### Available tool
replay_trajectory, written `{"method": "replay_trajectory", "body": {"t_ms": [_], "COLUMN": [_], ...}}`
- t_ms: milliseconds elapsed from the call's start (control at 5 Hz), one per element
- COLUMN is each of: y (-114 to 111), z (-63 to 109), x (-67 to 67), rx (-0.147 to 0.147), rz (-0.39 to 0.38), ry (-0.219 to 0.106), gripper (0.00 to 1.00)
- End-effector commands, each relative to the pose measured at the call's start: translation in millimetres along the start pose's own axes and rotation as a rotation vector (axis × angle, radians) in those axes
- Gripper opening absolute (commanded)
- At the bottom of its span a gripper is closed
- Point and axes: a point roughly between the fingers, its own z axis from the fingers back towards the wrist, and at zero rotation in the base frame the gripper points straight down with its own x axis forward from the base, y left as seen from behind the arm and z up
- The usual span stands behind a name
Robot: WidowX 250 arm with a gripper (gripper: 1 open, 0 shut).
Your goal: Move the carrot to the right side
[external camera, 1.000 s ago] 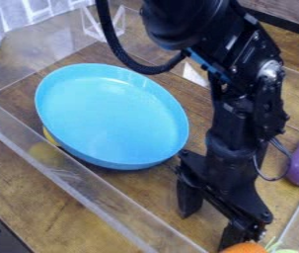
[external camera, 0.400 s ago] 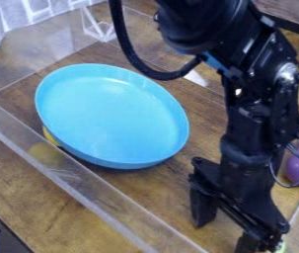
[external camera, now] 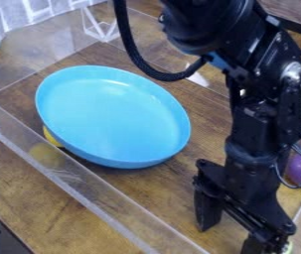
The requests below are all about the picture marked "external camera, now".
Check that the white patterned curtain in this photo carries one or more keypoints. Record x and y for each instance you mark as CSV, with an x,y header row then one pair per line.
x,y
20,13

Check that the clear acrylic back wall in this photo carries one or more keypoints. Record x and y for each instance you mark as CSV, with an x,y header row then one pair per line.
x,y
157,51

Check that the orange toy carrot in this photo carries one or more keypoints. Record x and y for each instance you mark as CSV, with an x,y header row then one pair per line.
x,y
288,248

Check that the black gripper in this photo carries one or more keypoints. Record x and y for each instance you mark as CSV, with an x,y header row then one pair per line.
x,y
241,187

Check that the clear acrylic wall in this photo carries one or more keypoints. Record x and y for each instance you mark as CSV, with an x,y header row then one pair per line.
x,y
151,235
157,51

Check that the clear acrylic front wall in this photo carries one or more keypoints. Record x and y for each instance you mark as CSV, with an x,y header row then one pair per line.
x,y
151,235

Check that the yellow toy lemon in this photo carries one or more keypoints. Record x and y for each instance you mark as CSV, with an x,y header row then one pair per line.
x,y
50,137

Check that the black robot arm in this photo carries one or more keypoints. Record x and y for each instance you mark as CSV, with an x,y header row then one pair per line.
x,y
244,42

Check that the blue plastic plate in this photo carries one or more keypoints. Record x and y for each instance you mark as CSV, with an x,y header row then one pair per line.
x,y
111,116

